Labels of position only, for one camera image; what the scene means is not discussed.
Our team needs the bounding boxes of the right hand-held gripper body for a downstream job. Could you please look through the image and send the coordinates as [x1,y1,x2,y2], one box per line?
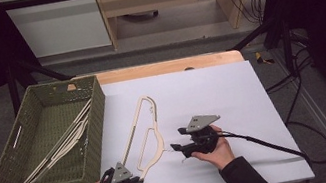
[175,111,227,159]

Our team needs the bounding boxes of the beige clothes hanger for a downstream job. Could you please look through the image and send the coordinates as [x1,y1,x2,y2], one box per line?
[111,89,193,183]
[6,98,106,183]

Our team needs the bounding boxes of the green woven basket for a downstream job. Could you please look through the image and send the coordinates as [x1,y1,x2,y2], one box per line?
[0,72,121,183]

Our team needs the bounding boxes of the person's right hand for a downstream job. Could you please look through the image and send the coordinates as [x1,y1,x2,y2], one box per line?
[187,121,238,175]

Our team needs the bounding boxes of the white sheet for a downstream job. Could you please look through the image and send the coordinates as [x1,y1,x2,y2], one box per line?
[13,50,316,183]

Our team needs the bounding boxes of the yellow and black tool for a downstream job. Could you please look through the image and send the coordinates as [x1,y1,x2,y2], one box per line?
[254,49,276,68]

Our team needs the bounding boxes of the black metal stand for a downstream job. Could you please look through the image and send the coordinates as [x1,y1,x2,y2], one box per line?
[225,12,300,84]
[3,51,80,117]

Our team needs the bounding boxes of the white cabinet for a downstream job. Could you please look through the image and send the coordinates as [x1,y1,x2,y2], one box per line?
[0,0,113,65]

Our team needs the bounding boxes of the right hand-held gripper cable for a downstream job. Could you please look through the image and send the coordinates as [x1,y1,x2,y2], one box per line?
[217,113,326,182]

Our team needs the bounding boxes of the black floor cables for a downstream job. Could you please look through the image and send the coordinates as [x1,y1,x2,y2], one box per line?
[256,26,325,127]

